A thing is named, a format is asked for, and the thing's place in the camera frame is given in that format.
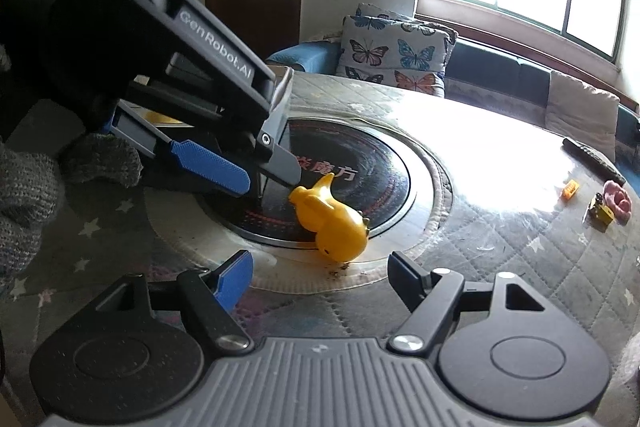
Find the yellow plush duck toy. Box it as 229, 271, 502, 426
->
288, 172, 370, 263

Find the grey gloved hand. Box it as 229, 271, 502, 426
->
0, 133, 142, 288

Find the round black turntable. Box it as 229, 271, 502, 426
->
196, 117, 435, 249

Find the butterfly print pillow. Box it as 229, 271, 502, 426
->
336, 3, 458, 98

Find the small orange toy block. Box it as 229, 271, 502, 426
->
561, 179, 580, 202

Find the yellow toy vehicle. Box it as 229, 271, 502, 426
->
587, 193, 615, 228

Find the black remote control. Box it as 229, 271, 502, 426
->
562, 136, 627, 186

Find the pink toy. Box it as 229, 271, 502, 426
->
602, 180, 632, 225

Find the blue sofa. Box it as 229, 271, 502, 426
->
264, 37, 640, 168

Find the grey sofa cushion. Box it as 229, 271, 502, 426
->
544, 70, 620, 162

